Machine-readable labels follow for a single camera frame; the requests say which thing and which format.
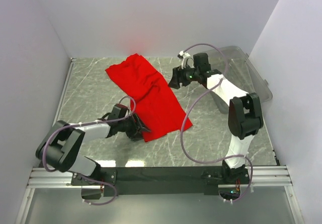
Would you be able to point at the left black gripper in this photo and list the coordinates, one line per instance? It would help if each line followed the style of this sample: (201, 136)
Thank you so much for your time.
(138, 126)

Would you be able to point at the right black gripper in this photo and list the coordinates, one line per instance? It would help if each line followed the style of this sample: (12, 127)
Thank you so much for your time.
(178, 77)

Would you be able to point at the red t shirt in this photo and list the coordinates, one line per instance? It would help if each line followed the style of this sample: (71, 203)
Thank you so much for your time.
(156, 105)

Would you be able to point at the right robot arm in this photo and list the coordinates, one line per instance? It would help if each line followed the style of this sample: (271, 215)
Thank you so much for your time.
(245, 117)

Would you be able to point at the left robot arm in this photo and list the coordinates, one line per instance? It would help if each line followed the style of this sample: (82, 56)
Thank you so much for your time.
(60, 148)

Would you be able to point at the clear plastic bin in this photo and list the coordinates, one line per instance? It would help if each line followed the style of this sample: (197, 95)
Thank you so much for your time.
(241, 71)

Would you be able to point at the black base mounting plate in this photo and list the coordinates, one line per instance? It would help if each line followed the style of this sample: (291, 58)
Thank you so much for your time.
(171, 180)

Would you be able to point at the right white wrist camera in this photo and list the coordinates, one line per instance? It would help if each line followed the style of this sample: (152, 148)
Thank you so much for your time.
(184, 57)

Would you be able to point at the aluminium rail frame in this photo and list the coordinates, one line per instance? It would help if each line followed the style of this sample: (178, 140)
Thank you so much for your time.
(51, 199)

